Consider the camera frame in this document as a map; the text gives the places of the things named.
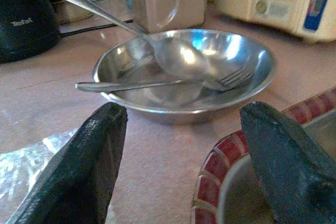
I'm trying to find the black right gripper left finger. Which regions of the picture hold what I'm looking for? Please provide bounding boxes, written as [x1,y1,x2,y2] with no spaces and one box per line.
[6,101,129,224]

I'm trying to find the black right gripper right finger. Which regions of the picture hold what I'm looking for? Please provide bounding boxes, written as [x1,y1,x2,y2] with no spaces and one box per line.
[239,101,336,224]

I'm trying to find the stainless steel fork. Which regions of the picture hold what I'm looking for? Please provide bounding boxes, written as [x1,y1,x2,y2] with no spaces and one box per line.
[75,67,254,94]

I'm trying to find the stainless steel spoon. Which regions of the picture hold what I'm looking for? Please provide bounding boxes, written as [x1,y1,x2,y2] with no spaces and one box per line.
[15,0,229,90]

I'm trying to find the stainless steel sink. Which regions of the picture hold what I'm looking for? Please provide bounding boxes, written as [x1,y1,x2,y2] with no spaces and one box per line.
[217,109,336,224]

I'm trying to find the shallow stainless steel dish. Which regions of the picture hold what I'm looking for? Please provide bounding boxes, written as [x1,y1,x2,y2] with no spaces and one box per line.
[92,28,278,125]

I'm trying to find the black electric kettle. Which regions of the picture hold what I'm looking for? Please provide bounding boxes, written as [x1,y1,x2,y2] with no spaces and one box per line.
[0,0,91,65]

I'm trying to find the cream water ionizer machine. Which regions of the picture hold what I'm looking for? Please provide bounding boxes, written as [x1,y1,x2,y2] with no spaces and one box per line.
[214,0,336,45]

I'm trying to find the clear plastic pitcher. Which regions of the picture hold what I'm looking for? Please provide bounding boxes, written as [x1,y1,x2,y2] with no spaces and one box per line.
[128,0,206,34]

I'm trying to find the black kettle power cord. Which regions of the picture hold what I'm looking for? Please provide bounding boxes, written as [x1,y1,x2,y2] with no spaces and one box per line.
[59,18,134,37]

